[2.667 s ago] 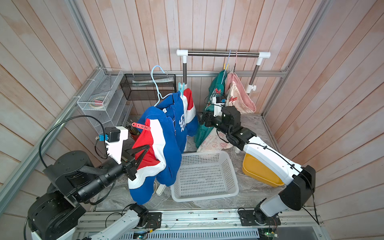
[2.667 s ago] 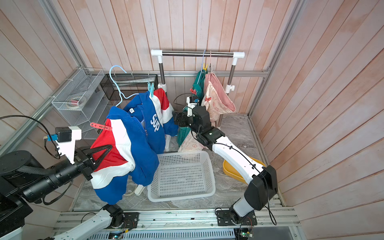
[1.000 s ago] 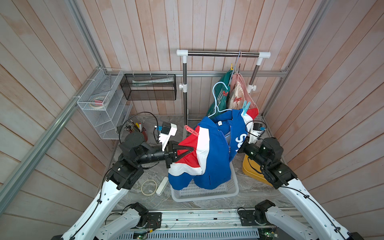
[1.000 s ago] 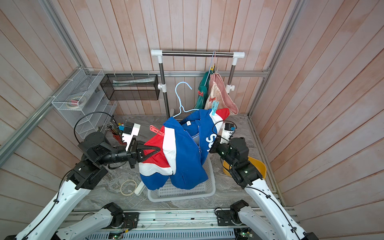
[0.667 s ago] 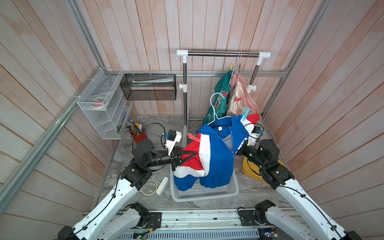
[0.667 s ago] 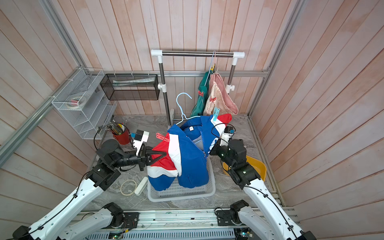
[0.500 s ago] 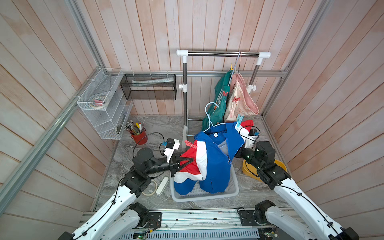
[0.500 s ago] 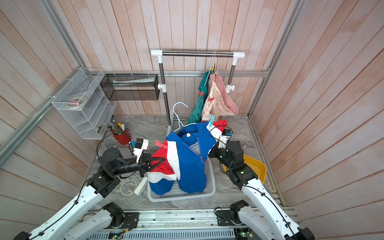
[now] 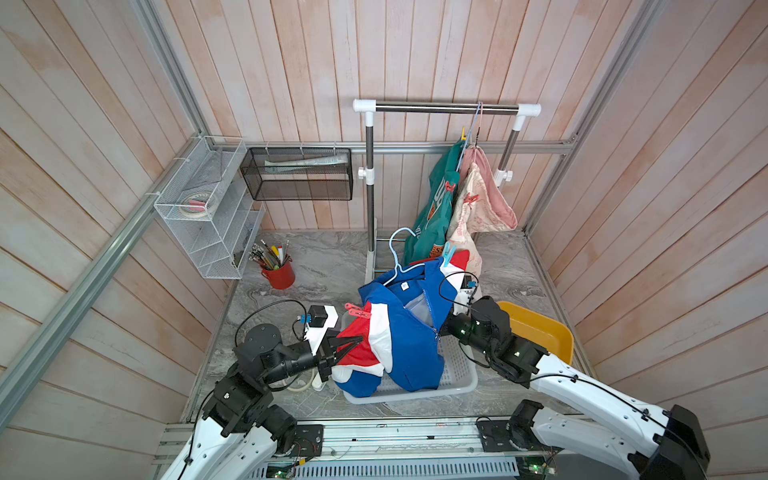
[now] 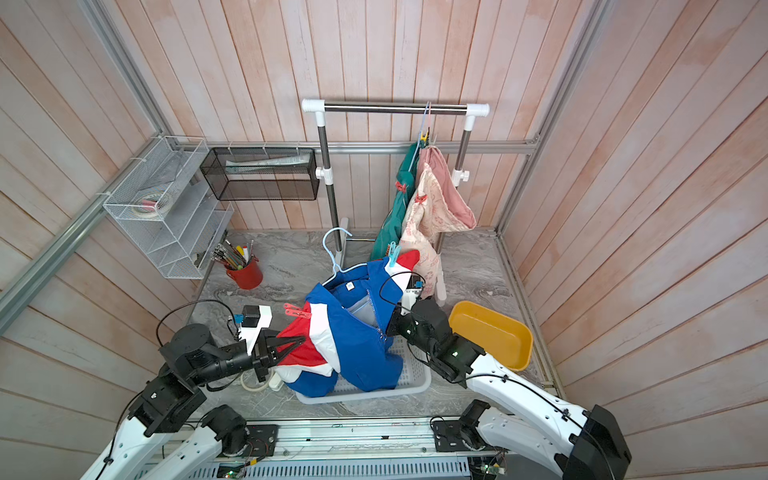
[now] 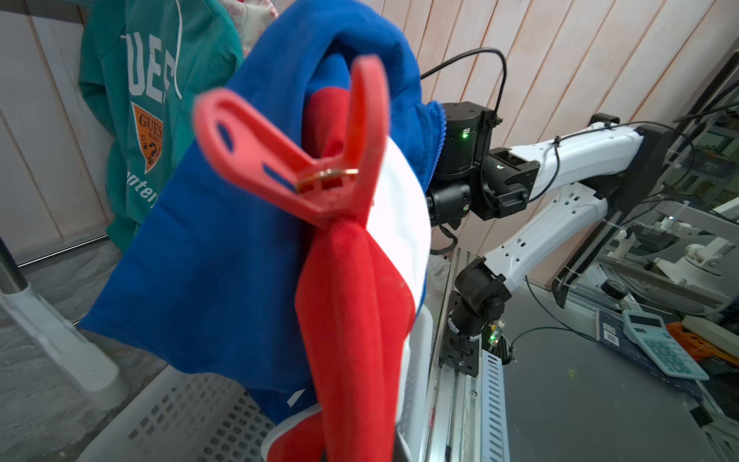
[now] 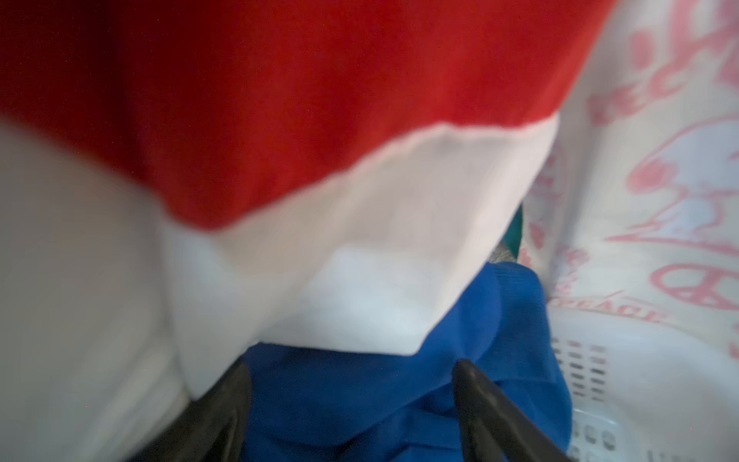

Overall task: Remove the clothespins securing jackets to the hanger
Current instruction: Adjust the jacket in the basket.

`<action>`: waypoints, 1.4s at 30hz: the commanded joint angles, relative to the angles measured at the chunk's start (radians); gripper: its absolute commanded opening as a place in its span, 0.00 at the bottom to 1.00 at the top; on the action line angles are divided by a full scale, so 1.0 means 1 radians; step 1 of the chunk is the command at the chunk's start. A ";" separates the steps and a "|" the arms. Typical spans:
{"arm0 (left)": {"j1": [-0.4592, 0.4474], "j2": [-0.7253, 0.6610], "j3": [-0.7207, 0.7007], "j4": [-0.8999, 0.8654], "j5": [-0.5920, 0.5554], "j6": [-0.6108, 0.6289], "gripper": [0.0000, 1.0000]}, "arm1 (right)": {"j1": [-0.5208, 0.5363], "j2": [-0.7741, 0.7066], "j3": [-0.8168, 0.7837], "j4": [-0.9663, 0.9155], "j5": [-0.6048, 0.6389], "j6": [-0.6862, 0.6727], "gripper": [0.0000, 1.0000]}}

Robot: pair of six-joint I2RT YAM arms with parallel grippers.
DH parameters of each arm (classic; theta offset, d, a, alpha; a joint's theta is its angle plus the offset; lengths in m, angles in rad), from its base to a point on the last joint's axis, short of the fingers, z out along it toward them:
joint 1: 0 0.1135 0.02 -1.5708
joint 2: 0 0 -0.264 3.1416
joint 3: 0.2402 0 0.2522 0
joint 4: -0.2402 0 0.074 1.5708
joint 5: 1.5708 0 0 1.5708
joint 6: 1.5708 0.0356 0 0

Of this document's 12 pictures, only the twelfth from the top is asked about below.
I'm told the white plastic laundry basket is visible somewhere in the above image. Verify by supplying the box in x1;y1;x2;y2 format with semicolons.
548;309;738;461

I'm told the cream pink print jacket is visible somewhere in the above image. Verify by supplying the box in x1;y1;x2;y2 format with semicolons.
519;0;738;358

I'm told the blue red white jacket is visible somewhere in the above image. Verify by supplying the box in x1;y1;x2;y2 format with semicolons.
1;1;614;461

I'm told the green jacket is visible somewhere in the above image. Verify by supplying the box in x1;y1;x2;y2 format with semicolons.
502;206;523;259

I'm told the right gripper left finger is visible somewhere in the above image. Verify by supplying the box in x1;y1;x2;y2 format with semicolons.
130;360;252;462

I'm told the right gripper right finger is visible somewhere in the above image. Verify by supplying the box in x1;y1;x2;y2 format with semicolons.
452;359;569;462

